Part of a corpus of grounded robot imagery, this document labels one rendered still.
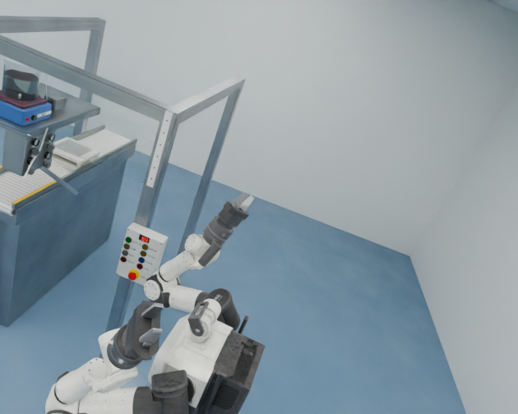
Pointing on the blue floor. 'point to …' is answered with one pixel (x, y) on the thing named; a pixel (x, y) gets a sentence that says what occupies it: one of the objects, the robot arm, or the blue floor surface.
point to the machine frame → (232, 88)
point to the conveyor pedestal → (44, 247)
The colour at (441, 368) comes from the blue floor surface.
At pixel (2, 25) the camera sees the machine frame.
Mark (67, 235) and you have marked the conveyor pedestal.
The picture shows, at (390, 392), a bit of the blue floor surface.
